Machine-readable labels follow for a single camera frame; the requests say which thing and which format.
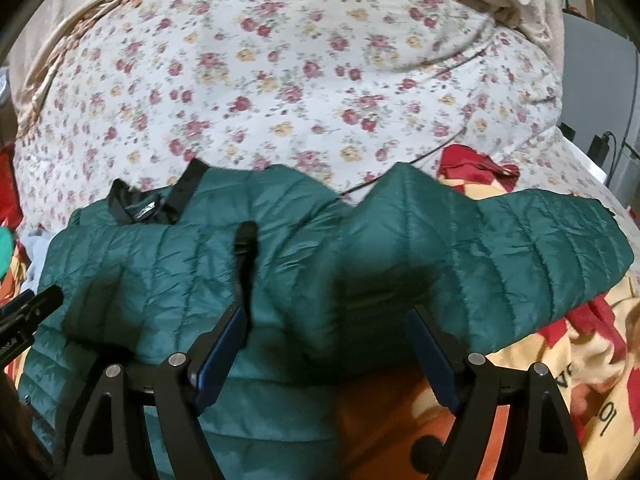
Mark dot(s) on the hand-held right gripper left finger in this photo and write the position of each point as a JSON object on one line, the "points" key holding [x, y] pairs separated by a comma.
{"points": [[220, 355]]}

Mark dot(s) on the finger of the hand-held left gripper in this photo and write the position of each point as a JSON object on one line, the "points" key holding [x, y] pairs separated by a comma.
{"points": [[42, 300]]}

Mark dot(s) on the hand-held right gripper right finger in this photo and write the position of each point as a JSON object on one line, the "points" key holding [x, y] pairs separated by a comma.
{"points": [[432, 355]]}

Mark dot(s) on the green puffer jacket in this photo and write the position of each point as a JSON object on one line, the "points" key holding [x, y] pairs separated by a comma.
{"points": [[150, 270]]}

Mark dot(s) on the light blue cloth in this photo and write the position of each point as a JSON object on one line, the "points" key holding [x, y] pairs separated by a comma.
{"points": [[37, 255]]}

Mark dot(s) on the bright green cloth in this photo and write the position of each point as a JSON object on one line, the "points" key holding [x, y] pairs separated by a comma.
{"points": [[6, 247]]}

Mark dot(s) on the red cloth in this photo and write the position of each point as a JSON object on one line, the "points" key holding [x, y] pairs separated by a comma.
{"points": [[9, 185]]}

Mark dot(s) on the orange yellow printed blanket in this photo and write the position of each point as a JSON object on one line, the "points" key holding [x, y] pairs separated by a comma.
{"points": [[575, 360]]}

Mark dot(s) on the black power adapter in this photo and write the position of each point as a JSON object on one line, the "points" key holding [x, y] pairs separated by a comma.
{"points": [[602, 147]]}

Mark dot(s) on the floral quilt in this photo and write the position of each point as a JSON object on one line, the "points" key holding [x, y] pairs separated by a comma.
{"points": [[300, 85]]}

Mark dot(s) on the beige blanket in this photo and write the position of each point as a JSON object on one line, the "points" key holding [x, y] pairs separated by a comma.
{"points": [[525, 0]]}

